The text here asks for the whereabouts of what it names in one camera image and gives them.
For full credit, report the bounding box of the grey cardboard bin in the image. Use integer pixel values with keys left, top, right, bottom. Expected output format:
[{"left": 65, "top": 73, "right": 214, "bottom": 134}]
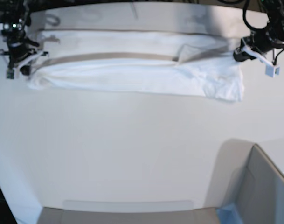
[{"left": 216, "top": 143, "right": 284, "bottom": 224}]

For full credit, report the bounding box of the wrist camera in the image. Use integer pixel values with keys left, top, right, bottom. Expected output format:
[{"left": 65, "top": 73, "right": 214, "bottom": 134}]
[
  {"left": 6, "top": 68, "right": 15, "bottom": 79},
  {"left": 265, "top": 65, "right": 280, "bottom": 78}
]

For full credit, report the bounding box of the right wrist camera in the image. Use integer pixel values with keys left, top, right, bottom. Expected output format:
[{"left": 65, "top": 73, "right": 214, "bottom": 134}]
[{"left": 6, "top": 68, "right": 15, "bottom": 79}]

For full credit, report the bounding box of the grey tape strip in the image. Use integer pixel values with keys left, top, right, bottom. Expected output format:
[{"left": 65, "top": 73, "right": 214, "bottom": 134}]
[{"left": 62, "top": 200, "right": 194, "bottom": 213}]

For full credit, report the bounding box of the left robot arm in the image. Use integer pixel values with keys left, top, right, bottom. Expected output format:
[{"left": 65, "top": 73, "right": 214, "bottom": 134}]
[{"left": 233, "top": 0, "right": 284, "bottom": 62}]

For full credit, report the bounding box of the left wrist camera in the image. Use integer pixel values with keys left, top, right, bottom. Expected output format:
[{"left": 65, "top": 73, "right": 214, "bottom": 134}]
[{"left": 265, "top": 65, "right": 280, "bottom": 78}]

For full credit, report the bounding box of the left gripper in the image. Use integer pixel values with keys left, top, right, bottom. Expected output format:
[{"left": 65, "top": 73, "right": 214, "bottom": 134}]
[{"left": 233, "top": 31, "right": 284, "bottom": 65}]

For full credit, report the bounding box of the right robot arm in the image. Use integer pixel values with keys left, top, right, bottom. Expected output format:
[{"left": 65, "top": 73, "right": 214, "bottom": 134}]
[{"left": 0, "top": 0, "right": 48, "bottom": 79}]

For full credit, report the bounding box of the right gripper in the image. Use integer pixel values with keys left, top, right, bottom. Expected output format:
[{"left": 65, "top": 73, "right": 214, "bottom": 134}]
[{"left": 0, "top": 37, "right": 48, "bottom": 76}]

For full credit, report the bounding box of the white printed t-shirt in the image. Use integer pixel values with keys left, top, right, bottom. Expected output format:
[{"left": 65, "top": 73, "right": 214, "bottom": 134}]
[{"left": 28, "top": 30, "right": 244, "bottom": 102}]

